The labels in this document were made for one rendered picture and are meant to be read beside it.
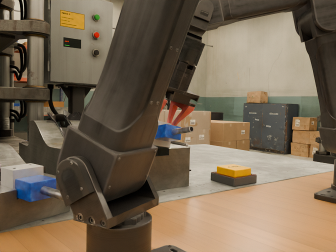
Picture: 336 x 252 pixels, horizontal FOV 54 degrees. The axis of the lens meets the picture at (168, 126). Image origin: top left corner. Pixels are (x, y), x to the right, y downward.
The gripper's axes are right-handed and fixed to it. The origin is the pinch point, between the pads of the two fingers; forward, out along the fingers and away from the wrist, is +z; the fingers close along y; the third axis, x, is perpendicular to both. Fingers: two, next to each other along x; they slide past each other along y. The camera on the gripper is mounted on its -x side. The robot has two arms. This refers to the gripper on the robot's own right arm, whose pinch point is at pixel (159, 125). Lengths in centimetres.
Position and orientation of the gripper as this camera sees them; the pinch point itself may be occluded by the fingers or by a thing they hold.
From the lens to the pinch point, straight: 71.4
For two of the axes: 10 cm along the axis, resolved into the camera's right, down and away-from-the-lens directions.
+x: 5.1, 3.8, -7.8
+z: -3.5, 9.1, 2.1
